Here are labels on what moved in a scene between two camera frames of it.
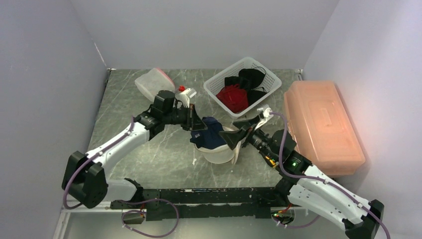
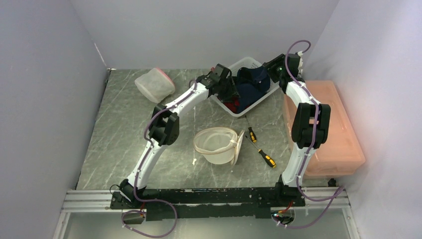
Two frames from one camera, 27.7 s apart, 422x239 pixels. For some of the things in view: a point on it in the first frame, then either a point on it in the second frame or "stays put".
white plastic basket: x=270 y=83 stays put
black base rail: x=180 y=204 stays put
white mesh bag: x=150 y=83 stays put
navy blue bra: x=209 y=138 → x=252 y=82
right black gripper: x=233 y=137 → x=271 y=66
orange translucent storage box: x=323 y=132 stays put
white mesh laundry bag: x=224 y=155 stays put
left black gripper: x=192 y=120 → x=232 y=92
